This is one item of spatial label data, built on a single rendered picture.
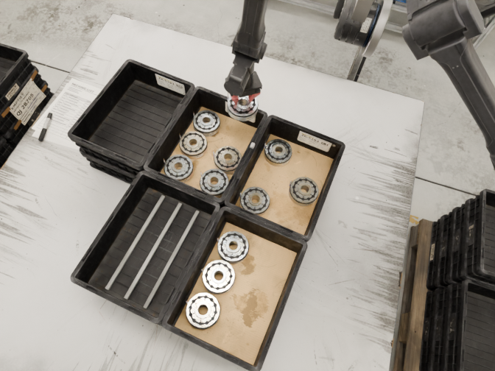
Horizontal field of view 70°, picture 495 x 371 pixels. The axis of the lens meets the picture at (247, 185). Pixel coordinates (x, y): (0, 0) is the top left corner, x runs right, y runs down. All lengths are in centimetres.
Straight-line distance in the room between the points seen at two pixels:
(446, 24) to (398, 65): 235
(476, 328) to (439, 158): 118
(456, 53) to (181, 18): 258
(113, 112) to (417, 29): 113
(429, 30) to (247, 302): 87
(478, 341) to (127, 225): 153
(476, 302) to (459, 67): 137
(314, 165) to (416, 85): 177
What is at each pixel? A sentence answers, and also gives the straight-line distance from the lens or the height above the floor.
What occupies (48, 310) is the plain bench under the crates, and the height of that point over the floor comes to 70.
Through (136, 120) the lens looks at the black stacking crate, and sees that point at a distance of 147.
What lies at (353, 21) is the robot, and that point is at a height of 117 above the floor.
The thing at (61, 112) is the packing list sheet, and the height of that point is 70.
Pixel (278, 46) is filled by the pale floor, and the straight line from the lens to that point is 293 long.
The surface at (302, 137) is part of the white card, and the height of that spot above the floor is 89.
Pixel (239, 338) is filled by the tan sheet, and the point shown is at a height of 83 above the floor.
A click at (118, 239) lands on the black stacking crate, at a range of 126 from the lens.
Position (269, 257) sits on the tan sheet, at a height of 83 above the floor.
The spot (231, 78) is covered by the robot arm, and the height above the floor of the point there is 126.
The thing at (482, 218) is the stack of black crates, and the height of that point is 59.
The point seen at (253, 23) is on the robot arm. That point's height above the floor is 142.
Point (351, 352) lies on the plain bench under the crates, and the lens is 135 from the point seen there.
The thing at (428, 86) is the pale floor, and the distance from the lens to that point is 304.
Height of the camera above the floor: 199
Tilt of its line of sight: 65 degrees down
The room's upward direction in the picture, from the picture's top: 7 degrees clockwise
